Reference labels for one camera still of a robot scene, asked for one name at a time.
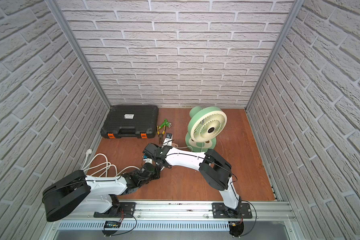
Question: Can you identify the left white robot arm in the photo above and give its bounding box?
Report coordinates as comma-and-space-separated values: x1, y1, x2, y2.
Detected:
42, 163, 161, 222

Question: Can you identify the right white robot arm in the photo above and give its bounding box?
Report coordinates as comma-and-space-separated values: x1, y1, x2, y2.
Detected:
143, 144, 241, 212

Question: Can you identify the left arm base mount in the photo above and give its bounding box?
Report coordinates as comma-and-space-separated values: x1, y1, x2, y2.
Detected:
94, 202, 136, 219

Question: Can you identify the green spray nozzle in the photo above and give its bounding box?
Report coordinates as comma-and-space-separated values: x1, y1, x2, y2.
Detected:
159, 119, 172, 129

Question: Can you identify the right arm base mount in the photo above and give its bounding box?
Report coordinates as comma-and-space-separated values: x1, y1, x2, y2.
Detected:
212, 203, 253, 219

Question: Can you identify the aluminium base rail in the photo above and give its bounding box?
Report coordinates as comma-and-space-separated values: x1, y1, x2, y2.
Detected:
40, 200, 303, 240

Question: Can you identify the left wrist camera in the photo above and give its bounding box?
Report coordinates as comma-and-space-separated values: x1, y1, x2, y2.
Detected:
143, 159, 154, 169

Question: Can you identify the green desk fan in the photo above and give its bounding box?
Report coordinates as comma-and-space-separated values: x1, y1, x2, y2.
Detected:
185, 106, 228, 153

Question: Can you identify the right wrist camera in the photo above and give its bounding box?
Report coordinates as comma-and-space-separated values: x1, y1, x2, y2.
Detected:
163, 133, 173, 146

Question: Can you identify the black plastic tool case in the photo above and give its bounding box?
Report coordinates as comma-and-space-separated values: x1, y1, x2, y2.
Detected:
100, 105, 159, 139

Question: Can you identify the white label sticker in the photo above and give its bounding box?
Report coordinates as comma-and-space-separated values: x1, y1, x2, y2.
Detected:
124, 114, 135, 119

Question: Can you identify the white power strip cable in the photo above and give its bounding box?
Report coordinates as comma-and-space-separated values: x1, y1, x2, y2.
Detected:
80, 149, 140, 178

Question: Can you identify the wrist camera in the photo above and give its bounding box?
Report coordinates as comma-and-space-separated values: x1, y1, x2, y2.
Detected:
143, 159, 154, 169
163, 133, 173, 146

